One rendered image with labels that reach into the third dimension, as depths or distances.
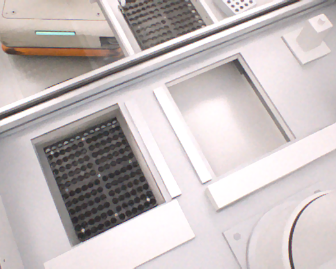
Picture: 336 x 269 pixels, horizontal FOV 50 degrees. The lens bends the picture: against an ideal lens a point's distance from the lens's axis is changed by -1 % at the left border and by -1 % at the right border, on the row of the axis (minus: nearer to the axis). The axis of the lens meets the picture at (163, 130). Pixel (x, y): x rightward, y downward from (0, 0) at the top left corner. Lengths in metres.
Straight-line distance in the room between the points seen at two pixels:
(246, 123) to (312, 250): 0.50
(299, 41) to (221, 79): 0.22
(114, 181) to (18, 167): 0.20
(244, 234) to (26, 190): 0.44
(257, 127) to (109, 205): 0.42
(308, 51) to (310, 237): 0.54
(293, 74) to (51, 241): 0.64
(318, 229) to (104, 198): 0.48
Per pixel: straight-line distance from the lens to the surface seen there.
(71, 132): 0.91
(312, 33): 0.89
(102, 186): 0.79
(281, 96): 0.86
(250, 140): 0.93
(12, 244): 0.74
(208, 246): 0.73
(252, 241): 0.72
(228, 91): 0.97
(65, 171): 0.81
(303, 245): 0.53
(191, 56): 0.84
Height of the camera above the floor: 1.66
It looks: 68 degrees down
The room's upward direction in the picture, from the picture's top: 5 degrees clockwise
